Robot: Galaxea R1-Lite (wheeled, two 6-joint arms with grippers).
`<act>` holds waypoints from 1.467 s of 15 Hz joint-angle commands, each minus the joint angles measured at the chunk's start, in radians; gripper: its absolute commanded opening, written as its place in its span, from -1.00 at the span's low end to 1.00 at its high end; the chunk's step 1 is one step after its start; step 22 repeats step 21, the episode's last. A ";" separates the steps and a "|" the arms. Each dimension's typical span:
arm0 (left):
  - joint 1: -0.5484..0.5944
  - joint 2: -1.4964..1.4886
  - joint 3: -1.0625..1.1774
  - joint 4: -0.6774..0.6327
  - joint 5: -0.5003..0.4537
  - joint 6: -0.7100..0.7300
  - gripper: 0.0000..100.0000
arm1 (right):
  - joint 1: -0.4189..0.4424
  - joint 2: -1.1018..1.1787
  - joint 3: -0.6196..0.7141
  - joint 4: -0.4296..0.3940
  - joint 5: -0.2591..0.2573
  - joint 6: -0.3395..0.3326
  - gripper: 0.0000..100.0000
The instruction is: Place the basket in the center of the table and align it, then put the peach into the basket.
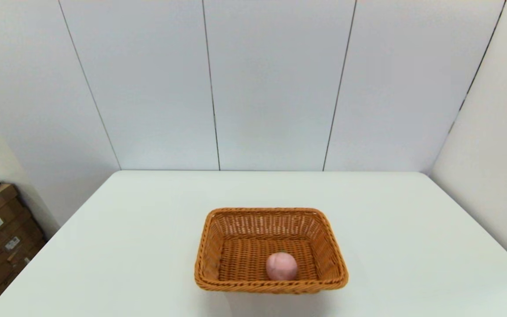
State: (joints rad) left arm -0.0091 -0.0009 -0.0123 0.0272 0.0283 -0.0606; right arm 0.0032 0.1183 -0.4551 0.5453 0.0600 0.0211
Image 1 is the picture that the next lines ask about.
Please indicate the pink peach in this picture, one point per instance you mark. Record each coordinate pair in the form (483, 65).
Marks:
(281, 267)

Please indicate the orange woven wicker basket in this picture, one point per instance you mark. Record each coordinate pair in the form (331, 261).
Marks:
(236, 259)

